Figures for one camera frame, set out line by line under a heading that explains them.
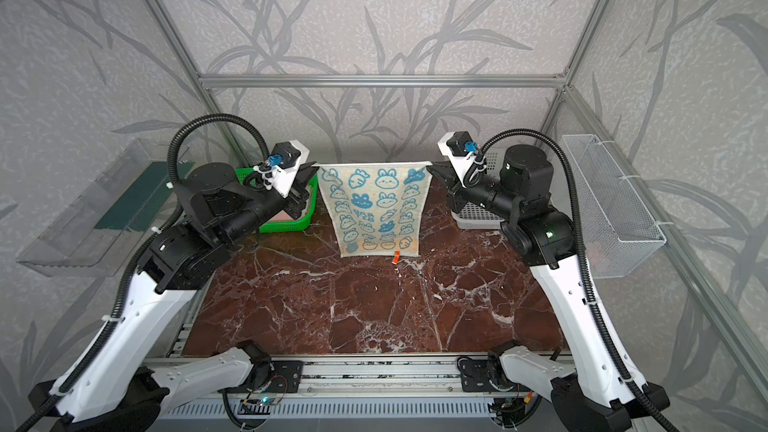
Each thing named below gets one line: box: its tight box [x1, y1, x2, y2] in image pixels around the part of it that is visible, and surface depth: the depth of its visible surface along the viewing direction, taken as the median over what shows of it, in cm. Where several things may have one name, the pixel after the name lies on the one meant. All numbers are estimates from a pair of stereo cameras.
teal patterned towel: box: [314, 161, 432, 258], surface depth 68 cm
